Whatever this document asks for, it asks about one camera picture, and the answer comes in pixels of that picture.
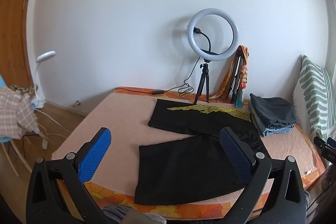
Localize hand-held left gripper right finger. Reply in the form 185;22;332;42
219;127;306;224

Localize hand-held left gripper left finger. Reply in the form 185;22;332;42
26;127;112;224

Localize black pants with yellow stripes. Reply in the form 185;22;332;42
134;98;269;206

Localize pink blanket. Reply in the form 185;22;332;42
51;94;319;194

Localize folded blue jeans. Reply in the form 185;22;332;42
252;109;296;137

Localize small teal object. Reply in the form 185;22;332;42
235;90;244;108

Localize folded dark grey garment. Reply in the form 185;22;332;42
249;93;298;130

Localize green and white patterned pillow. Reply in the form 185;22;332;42
293;55;336;142

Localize folded dark tripod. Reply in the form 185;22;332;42
230;53;245;104

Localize pink checkered cloth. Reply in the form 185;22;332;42
0;86;40;139

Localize leopard print cloth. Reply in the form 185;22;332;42
9;84;39;96

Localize orange patterned scarf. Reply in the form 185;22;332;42
210;45;250;100

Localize white clip lamp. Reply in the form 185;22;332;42
30;51;56;109

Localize wooden door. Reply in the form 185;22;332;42
0;0;44;88

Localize white lamp cable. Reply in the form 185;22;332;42
34;108;69;149

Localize black ring light tripod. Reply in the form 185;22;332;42
193;59;210;105

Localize black power cable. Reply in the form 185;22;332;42
113;64;204;96

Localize white ring light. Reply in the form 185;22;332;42
187;8;240;62

